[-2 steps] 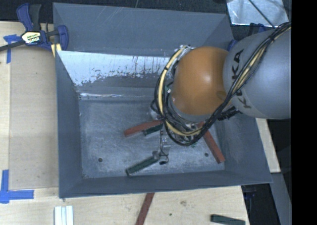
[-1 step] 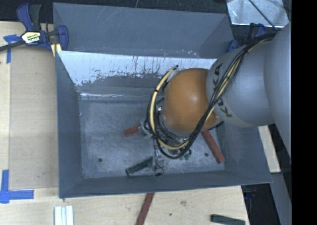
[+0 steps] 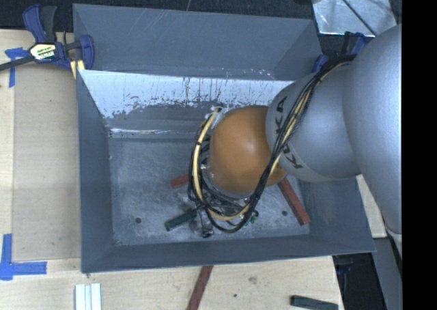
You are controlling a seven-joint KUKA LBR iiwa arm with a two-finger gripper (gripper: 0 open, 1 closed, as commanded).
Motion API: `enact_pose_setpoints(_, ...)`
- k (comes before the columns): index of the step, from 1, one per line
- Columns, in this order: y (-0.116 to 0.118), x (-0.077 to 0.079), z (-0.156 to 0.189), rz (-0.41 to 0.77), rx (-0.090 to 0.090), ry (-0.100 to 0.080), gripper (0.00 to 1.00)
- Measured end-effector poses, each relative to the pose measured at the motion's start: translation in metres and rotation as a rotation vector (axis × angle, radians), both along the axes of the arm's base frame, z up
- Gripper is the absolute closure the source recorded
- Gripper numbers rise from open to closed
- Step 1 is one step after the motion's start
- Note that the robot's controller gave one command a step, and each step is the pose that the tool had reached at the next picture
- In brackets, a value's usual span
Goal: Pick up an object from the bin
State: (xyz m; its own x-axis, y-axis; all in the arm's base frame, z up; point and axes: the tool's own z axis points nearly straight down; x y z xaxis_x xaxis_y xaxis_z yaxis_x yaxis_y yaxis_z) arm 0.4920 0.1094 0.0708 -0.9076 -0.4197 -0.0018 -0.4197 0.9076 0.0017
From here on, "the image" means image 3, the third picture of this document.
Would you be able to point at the dark green flat block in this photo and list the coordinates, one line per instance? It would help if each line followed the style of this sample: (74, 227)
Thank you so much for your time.
(179, 220)

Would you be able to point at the red-brown flat block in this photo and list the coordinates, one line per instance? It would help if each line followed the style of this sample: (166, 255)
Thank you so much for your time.
(200, 288)
(295, 203)
(180, 181)

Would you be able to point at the grey metal bin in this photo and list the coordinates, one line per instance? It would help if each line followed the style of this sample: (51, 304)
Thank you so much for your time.
(147, 179)

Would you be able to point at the pale wood board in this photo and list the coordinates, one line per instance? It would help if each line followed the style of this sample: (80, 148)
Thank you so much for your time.
(44, 165)

